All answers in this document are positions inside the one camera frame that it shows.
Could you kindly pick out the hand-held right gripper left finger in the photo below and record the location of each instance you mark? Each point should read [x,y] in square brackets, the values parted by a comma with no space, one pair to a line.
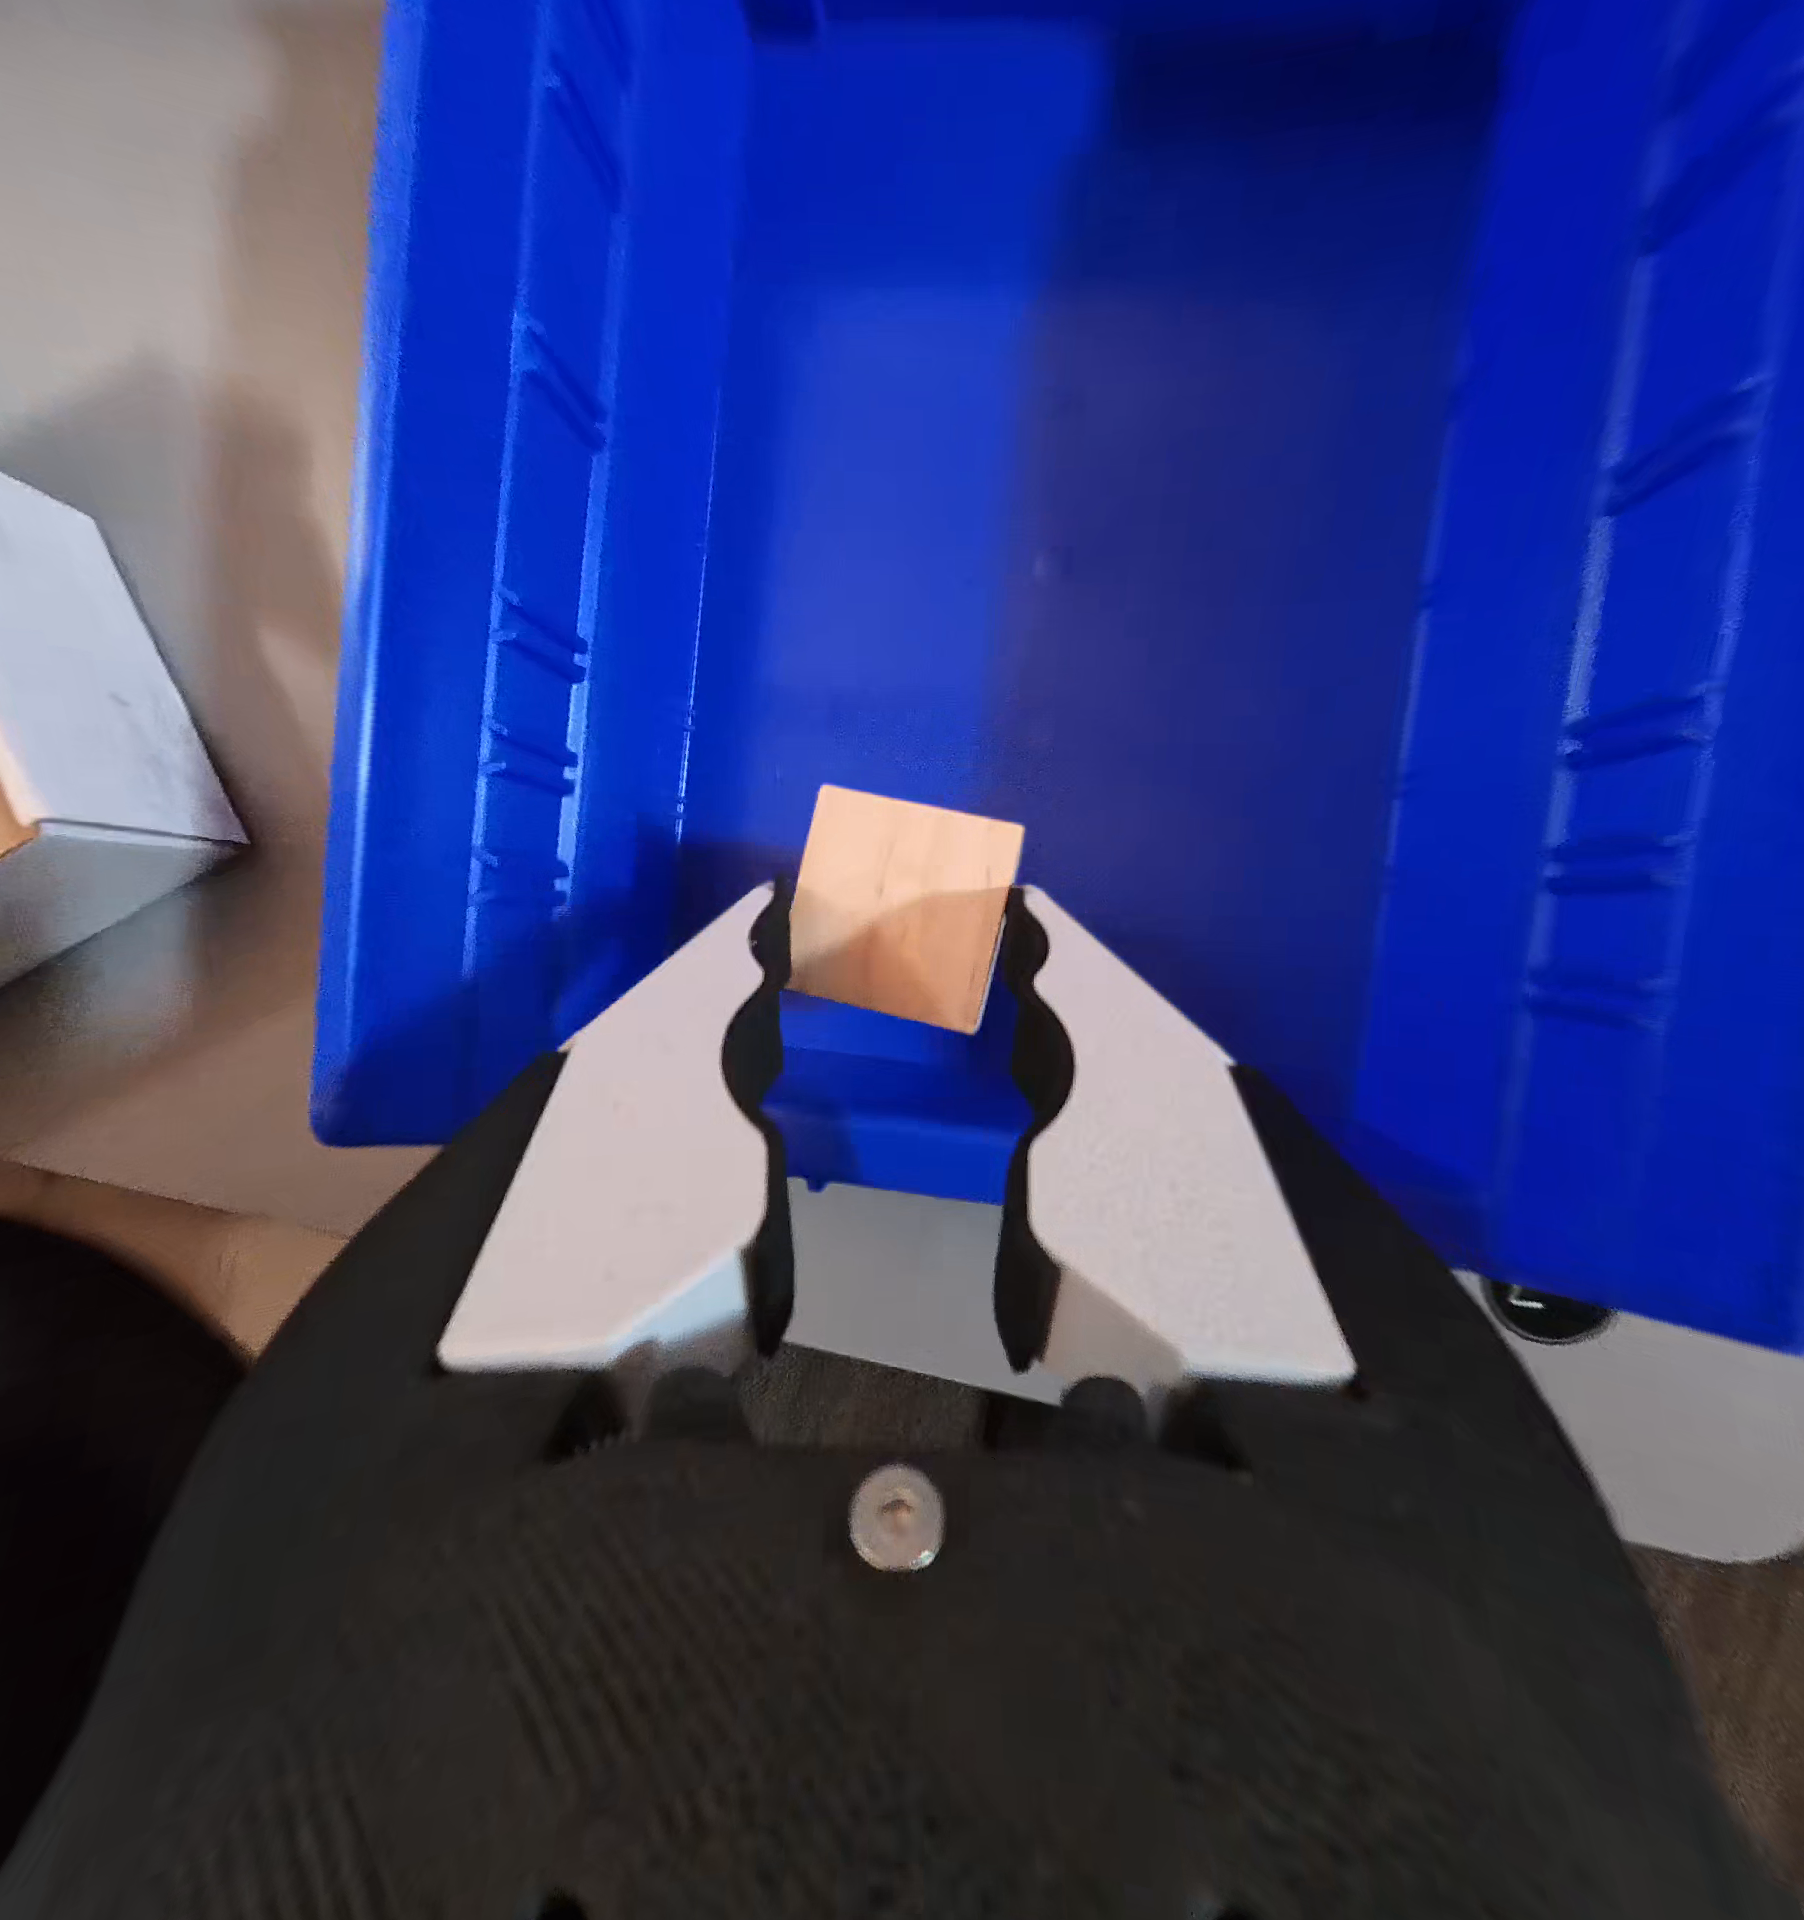
[616,1185]

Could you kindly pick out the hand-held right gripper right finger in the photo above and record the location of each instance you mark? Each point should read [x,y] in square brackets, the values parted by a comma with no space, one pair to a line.
[1156,1185]

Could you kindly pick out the wooden cube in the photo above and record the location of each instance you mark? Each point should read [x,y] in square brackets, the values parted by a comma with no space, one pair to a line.
[903,899]

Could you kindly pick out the blue plastic bin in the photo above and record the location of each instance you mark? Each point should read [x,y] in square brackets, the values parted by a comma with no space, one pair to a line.
[1217,525]

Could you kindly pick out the white cardboard mailer box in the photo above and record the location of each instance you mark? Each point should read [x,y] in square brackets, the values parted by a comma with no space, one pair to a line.
[77,678]

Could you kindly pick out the person's beige pants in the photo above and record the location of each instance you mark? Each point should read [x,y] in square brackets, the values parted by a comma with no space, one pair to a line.
[121,1228]

